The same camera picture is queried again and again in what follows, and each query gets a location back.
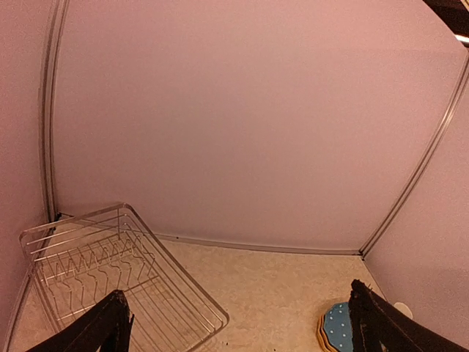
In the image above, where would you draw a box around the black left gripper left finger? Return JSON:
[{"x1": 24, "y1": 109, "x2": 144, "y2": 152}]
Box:
[{"x1": 30, "y1": 290, "x2": 134, "y2": 352}]

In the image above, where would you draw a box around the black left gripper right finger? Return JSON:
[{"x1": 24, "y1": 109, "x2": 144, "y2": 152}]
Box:
[{"x1": 348, "y1": 279, "x2": 465, "y2": 352}]

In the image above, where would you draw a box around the light blue mug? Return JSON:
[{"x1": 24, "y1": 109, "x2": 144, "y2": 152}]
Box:
[{"x1": 394, "y1": 301, "x2": 413, "y2": 320}]

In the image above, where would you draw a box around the blue dotted plate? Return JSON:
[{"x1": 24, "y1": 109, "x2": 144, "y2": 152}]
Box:
[{"x1": 322, "y1": 302, "x2": 353, "y2": 352}]

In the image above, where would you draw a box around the yellow dotted plate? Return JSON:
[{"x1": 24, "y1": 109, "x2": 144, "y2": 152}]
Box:
[
  {"x1": 315, "y1": 315, "x2": 329, "y2": 352},
  {"x1": 322, "y1": 308, "x2": 339, "y2": 352}
]

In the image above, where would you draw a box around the metal wire dish rack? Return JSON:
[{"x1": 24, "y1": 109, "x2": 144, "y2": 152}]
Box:
[{"x1": 20, "y1": 204, "x2": 229, "y2": 351}]

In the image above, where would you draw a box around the left aluminium frame post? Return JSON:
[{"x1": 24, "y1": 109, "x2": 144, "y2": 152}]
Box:
[{"x1": 39, "y1": 1, "x2": 69, "y2": 222}]

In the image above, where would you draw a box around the aluminium frame post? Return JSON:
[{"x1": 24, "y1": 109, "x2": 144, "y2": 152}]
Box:
[
  {"x1": 39, "y1": 1, "x2": 69, "y2": 222},
  {"x1": 357, "y1": 47, "x2": 469, "y2": 257}
]

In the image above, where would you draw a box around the right aluminium frame post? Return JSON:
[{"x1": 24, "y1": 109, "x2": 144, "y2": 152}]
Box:
[{"x1": 357, "y1": 47, "x2": 469, "y2": 257}]

